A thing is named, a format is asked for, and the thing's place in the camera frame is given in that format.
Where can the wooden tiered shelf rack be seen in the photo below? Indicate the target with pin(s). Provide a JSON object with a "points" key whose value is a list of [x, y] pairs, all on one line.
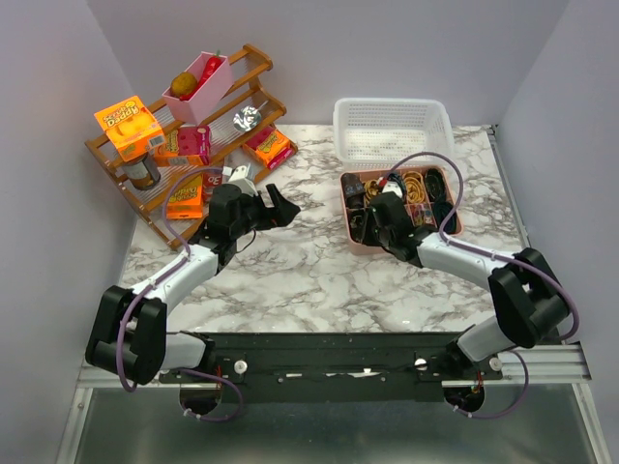
{"points": [[247, 65]]}

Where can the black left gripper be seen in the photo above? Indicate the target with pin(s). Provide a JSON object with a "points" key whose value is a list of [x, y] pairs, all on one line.
{"points": [[271, 218]]}

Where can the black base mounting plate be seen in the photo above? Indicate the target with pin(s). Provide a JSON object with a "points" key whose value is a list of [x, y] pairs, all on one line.
{"points": [[339, 367]]}

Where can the black gold floral tie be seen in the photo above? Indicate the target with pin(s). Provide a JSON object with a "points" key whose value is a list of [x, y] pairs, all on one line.
{"points": [[360, 227]]}

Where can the red small carton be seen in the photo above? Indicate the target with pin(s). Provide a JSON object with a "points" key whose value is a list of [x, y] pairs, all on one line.
{"points": [[211, 180]]}

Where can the red chili pepper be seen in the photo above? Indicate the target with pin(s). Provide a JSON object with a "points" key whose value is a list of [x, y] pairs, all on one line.
{"points": [[212, 64]]}

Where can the pink divided organizer box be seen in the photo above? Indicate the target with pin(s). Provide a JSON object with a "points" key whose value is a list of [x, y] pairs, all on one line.
{"points": [[359, 249]]}

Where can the dark teal rolled tie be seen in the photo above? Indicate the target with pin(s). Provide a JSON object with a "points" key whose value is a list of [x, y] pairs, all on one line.
{"points": [[442, 212]]}

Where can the brown round fruit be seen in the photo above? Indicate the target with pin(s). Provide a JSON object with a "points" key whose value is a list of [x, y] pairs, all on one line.
{"points": [[183, 85]]}

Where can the yellow rolled tie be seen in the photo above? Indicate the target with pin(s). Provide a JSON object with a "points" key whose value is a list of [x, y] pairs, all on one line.
{"points": [[415, 188], [373, 188]]}

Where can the orange Scrub Daddy box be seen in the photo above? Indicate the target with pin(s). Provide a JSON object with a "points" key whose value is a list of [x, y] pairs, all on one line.
{"points": [[131, 128]]}

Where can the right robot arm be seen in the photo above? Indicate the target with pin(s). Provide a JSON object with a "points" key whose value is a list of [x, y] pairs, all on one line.
{"points": [[527, 301]]}

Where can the pink rectangular bin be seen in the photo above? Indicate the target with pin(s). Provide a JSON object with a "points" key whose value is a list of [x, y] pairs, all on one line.
{"points": [[205, 100]]}

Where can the pink orange sponge box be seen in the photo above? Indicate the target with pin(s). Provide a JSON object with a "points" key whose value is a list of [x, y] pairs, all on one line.
{"points": [[186, 146]]}

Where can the silver metal scoop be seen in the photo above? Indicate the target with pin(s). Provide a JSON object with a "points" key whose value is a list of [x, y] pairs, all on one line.
{"points": [[247, 118]]}

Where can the brown blue rolled tie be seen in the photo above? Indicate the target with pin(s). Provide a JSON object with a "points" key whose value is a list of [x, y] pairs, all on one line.
{"points": [[353, 191]]}

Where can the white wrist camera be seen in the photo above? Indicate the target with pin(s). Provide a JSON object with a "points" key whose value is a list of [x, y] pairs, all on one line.
{"points": [[241, 177], [390, 186]]}

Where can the orange pink box right shelf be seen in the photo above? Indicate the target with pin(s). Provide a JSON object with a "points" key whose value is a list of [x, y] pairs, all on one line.
{"points": [[270, 147]]}

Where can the dark glass jar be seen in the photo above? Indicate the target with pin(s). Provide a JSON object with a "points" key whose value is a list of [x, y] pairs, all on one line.
{"points": [[142, 172]]}

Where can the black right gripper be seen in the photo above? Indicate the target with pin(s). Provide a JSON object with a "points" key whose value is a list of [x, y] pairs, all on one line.
{"points": [[368, 236]]}

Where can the aluminium rail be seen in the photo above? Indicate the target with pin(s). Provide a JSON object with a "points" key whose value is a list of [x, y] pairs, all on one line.
{"points": [[546, 364]]}

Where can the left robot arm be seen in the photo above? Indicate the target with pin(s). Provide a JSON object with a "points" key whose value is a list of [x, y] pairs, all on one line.
{"points": [[130, 336]]}

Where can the colourful patterned rolled tie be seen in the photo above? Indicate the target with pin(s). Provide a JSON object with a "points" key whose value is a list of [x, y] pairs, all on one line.
{"points": [[422, 214]]}

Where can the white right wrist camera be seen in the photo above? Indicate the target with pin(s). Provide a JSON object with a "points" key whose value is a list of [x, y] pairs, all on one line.
{"points": [[390, 186]]}

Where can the white perforated plastic basket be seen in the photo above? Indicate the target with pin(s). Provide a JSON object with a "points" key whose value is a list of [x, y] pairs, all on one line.
{"points": [[372, 133]]}

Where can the orange box bottom shelf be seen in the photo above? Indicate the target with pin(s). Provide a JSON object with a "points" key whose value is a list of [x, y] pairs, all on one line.
{"points": [[186, 202]]}

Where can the black gold rolled tie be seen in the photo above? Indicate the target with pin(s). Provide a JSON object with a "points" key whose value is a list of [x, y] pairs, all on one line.
{"points": [[435, 185]]}

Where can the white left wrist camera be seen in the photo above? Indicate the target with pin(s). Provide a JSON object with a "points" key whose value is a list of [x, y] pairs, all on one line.
{"points": [[241, 177]]}

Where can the dark blue rolled tie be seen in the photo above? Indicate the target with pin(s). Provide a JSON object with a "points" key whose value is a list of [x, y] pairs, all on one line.
{"points": [[394, 177]]}

